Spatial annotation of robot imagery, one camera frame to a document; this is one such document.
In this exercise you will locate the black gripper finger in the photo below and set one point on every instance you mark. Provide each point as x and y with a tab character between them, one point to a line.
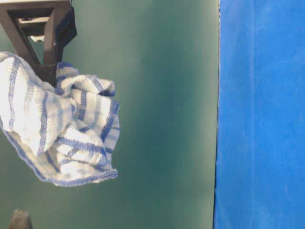
66	31

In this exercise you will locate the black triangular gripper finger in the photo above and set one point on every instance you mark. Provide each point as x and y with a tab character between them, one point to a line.
30	25

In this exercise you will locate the dark gripper finger tip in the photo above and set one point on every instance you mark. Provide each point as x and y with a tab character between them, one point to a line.
20	220

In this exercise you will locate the white blue striped towel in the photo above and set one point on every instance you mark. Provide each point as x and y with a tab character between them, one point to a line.
65	133

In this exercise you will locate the blue table cloth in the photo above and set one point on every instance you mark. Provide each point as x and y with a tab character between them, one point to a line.
260	159

